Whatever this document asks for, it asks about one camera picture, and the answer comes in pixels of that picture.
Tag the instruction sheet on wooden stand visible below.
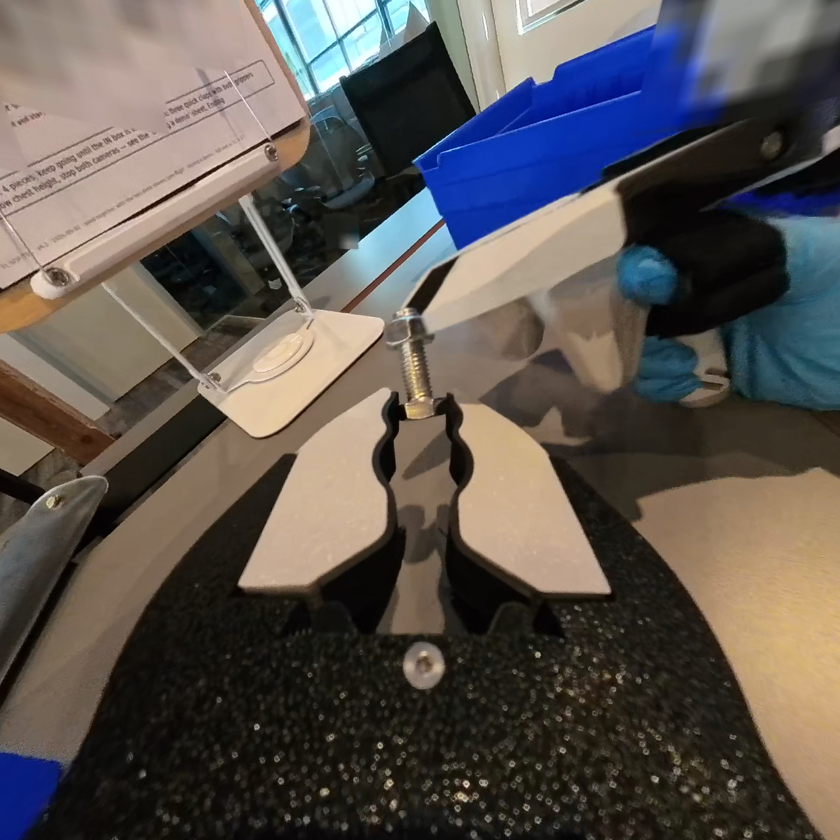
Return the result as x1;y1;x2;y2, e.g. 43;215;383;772
0;0;386;439

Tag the black office chair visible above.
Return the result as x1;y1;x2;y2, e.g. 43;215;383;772
339;20;476;181

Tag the person's right hand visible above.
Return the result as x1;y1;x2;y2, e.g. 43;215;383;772
617;213;840;412

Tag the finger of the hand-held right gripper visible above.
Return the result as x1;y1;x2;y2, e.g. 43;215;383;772
410;184;648;395
581;128;770;194

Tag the white framed window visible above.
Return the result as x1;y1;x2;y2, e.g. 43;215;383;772
515;0;664;37

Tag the steel hex nut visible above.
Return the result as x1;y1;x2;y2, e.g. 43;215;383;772
385;308;435;345

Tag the printed instruction sheet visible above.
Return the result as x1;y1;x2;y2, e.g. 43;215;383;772
0;0;309;290

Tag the steel hex bolt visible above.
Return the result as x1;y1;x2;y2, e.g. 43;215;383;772
400;308;439;421

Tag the blue plastic bin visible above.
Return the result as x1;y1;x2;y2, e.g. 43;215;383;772
413;26;664;250
0;751;63;840

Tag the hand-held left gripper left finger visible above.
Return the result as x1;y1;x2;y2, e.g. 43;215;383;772
238;387;404;599

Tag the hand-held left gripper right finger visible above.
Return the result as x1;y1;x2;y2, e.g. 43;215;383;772
445;392;614;601

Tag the paned window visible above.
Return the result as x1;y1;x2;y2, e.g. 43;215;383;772
259;0;434;99

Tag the wooden support post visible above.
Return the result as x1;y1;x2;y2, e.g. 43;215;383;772
0;361;116;467

